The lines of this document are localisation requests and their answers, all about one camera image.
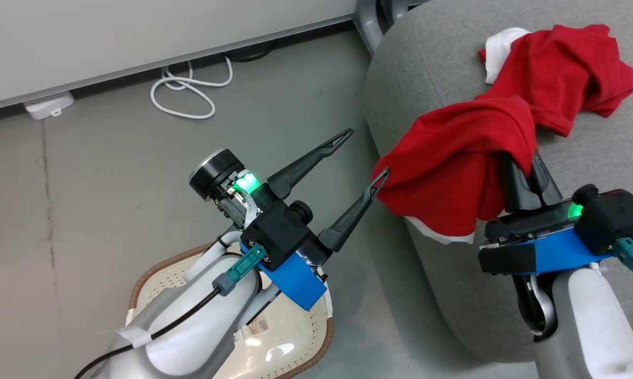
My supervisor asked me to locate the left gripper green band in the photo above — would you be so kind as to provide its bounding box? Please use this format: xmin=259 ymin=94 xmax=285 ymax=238
xmin=189 ymin=128 xmax=390 ymax=253

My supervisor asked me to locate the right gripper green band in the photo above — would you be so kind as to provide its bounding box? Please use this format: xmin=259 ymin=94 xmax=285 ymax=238
xmin=485 ymin=149 xmax=584 ymax=246

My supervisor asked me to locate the red and white garment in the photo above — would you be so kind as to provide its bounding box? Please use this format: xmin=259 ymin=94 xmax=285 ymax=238
xmin=371 ymin=23 xmax=633 ymax=245

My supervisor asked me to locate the grey fabric sofa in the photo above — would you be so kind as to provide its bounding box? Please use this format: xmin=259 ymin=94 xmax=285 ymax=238
xmin=362 ymin=0 xmax=633 ymax=365

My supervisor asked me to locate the white basket with wicker rim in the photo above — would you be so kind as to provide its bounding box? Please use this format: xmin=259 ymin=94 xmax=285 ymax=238
xmin=129 ymin=242 xmax=334 ymax=379

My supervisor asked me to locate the white power adapter box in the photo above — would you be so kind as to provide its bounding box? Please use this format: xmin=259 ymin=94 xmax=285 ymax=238
xmin=24 ymin=92 xmax=75 ymax=121

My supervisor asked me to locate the blue right camera mount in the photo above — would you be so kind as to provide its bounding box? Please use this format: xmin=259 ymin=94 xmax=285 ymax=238
xmin=478 ymin=228 xmax=613 ymax=276

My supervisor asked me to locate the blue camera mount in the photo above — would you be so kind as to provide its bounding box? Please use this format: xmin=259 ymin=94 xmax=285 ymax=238
xmin=257 ymin=252 xmax=328 ymax=312
xmin=478 ymin=228 xmax=613 ymax=276

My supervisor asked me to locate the blue left camera mount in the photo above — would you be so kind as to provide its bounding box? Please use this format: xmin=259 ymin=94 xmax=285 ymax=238
xmin=257 ymin=252 xmax=328 ymax=312

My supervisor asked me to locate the teal left cable connector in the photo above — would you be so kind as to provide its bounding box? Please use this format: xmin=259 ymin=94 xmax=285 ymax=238
xmin=212 ymin=244 xmax=269 ymax=296

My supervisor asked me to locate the thin black floor cable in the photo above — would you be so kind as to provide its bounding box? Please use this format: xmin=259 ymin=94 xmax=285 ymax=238
xmin=224 ymin=39 xmax=278 ymax=63

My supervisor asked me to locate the grey metal frame leg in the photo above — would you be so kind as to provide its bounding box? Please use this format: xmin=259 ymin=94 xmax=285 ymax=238
xmin=355 ymin=0 xmax=386 ymax=54
xmin=387 ymin=0 xmax=410 ymax=24

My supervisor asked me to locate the white coiled cable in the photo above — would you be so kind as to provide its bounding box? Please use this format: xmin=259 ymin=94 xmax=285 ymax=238
xmin=150 ymin=55 xmax=234 ymax=121

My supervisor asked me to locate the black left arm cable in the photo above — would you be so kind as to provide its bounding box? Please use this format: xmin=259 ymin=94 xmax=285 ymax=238
xmin=74 ymin=287 xmax=223 ymax=379

